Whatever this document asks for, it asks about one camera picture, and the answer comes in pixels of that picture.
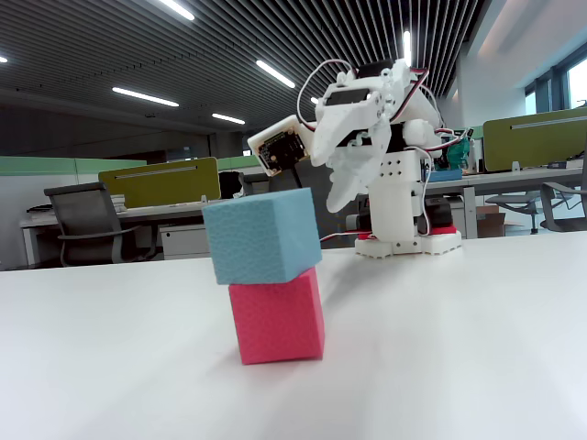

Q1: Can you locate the red foam cube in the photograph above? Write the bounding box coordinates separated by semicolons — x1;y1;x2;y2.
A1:
227;267;327;367

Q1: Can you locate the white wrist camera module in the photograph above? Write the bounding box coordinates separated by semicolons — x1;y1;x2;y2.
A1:
247;114;318;178

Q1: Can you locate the white office desk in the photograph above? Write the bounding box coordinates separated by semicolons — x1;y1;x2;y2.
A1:
18;199;212;268
421;168;587;239

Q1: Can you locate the green bag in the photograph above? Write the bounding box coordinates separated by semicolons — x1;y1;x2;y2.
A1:
447;137;471;175

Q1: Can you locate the pale green partition panel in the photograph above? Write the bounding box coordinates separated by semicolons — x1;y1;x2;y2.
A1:
0;155;148;179
216;154;256;173

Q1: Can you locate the blue foam cube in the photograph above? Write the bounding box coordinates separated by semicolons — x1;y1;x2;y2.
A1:
202;187;324;285

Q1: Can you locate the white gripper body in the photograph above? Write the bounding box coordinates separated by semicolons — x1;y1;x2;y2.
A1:
316;59;416;121

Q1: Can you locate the blue tray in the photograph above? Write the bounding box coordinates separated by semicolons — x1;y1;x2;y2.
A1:
424;169;464;183

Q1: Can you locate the grey office chair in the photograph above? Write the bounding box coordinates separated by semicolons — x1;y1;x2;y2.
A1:
538;146;587;234
43;181;160;268
238;172;271;199
484;192;540;237

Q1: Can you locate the black backpack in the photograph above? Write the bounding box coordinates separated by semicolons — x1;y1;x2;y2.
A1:
217;171;243;202

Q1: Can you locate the dark mesh office chair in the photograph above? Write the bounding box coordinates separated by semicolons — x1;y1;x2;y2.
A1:
268;159;368;251

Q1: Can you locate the olive desk divider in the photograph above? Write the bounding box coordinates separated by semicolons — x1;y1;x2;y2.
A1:
482;108;587;174
98;157;220;210

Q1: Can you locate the white drawer cabinet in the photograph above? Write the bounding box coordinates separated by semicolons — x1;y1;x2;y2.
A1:
158;223;213;260

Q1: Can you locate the white red servo cable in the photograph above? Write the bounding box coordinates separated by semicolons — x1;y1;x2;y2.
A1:
419;130;460;239
318;230;378;244
296;59;355;128

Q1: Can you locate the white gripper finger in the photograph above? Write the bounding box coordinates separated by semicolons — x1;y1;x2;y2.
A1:
310;96;386;167
326;121;393;213

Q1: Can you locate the cardboard box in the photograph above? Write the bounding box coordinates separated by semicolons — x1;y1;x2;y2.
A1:
474;205;522;239

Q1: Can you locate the large glass window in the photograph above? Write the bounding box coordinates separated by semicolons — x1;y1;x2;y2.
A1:
522;59;587;116

